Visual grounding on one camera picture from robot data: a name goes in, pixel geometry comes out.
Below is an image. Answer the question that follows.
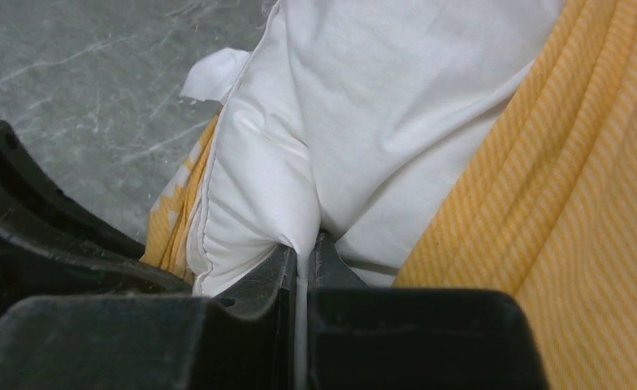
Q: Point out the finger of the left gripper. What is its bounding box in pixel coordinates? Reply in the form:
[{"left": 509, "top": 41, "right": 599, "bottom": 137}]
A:
[{"left": 0, "top": 119, "right": 189, "bottom": 317}]

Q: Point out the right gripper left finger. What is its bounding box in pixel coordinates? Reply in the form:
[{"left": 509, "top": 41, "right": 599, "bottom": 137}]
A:
[{"left": 0, "top": 246, "right": 296, "bottom": 389}]

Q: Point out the white pillow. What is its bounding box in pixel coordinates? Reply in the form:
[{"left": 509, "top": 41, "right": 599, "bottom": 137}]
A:
[{"left": 180, "top": 0, "right": 567, "bottom": 390}]

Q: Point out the orange Mickey Mouse pillowcase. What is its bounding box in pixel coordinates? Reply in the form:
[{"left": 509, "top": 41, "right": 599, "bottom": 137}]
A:
[{"left": 141, "top": 1, "right": 637, "bottom": 389}]

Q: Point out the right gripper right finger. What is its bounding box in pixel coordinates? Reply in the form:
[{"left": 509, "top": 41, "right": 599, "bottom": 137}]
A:
[{"left": 306, "top": 232, "right": 549, "bottom": 389}]

